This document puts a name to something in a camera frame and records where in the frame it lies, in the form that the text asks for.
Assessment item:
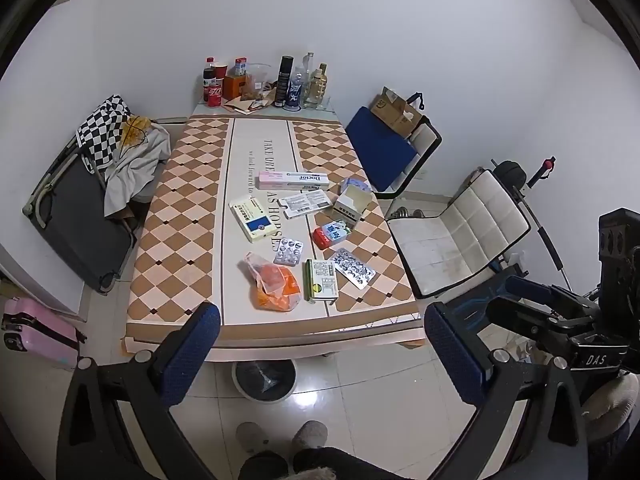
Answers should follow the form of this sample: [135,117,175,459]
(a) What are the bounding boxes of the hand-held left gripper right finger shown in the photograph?
[424,302,588,480]

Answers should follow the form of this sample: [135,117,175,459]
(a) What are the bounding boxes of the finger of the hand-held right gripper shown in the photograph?
[486,296,571,356]
[504,275,599,311]

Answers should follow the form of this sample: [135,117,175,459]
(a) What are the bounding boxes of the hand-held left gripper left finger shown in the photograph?
[56,301,222,480]

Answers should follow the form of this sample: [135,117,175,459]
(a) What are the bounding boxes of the white round trash bin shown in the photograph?
[231,359,298,402]

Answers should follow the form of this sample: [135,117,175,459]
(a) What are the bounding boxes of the large silver blister pack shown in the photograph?
[331,247,377,289]

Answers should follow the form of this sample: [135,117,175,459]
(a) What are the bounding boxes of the white printed leaflet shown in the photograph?
[277,189,333,218]

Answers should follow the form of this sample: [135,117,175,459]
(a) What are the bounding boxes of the person's right forearm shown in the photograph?
[582,374,640,461]

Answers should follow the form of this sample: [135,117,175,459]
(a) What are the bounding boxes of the black base with blue line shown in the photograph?
[445,294,506,333]

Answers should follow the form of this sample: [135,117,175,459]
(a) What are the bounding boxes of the black bin liner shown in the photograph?
[237,360,296,401]

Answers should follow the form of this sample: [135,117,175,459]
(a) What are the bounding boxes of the white padded chair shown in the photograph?
[385,169,532,298]

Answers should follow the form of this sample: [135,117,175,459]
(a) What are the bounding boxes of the orange plastic bag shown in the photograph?
[243,252,303,312]

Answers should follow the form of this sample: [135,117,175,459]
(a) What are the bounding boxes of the grey fluffy slipper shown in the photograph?
[236,421,273,456]
[291,420,328,453]

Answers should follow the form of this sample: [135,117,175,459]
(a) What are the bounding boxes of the person's left leg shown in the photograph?
[237,452,291,480]

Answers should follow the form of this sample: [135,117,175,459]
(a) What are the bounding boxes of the person's leg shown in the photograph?
[237,452,291,480]
[292,447,401,480]

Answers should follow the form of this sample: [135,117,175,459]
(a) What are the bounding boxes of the small silver blister pack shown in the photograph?
[272,237,305,266]

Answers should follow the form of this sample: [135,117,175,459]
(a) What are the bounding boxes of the diamond patterned tablecloth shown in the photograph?
[125,115,418,341]

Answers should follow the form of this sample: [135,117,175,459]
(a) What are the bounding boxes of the white blue medicine box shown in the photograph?
[229,195,278,243]

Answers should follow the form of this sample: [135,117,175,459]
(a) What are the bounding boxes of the green white medicine box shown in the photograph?
[302,258,337,304]

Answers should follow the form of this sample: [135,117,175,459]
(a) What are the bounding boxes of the pink suitcase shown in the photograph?
[0,296,87,372]

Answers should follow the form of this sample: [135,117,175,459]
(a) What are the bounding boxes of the person's right leg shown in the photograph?
[292,447,401,480]

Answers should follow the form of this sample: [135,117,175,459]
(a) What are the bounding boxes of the red blue small box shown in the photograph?
[312,220,351,250]

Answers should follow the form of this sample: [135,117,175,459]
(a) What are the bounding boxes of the open white carton box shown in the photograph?
[331,183,373,228]

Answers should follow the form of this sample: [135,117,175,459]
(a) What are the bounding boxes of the grey white garment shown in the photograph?
[104,125,172,218]

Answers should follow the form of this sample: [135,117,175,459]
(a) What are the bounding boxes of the pink long box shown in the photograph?
[257,170,330,192]

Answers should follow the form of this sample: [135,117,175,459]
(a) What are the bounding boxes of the light blue packet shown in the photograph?
[340,177,373,196]

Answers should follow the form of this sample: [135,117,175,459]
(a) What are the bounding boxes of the blue padded chair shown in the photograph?
[345,92,443,201]

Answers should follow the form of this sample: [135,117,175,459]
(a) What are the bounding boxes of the brown cardboard box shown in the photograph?
[370,86,423,137]

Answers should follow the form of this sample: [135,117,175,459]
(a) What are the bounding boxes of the yellow mesh bag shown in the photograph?
[122,116,152,148]

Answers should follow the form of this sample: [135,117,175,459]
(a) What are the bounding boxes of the black white checkered cloth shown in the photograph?
[76,94,133,176]

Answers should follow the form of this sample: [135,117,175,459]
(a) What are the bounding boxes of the brown paper envelopes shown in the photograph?
[222,91,276,112]

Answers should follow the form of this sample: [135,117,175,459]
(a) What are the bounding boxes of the cola bottle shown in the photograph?
[202,57,224,109]

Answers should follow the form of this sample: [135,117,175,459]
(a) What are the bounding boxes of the orange box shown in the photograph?
[223,57,249,102]

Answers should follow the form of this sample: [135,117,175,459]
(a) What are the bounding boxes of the clear plastic snack bag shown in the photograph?
[242,63,271,103]

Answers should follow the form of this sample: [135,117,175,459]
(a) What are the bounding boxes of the blue label water bottle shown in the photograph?
[284,71,307,111]

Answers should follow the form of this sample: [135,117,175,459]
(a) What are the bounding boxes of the black spray can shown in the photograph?
[274,56,296,108]

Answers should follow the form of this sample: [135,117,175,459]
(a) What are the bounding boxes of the gold cap glass bottle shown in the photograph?
[302,62,329,109]

